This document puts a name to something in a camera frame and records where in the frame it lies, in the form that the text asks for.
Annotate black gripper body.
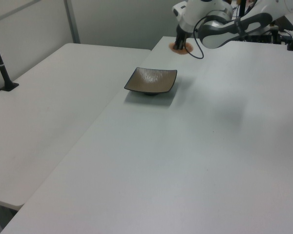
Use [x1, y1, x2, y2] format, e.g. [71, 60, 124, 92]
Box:
[176, 24, 188, 41]

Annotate orange bread roll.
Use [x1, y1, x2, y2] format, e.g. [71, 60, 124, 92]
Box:
[168, 41, 194, 55]

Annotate square brown ceramic plate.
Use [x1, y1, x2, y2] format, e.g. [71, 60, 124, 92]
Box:
[124, 67, 178, 96]

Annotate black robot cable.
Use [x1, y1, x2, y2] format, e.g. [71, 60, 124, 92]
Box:
[188, 14, 238, 59]

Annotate black camera stand with cable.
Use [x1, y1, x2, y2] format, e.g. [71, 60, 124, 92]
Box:
[0, 25, 20, 92]

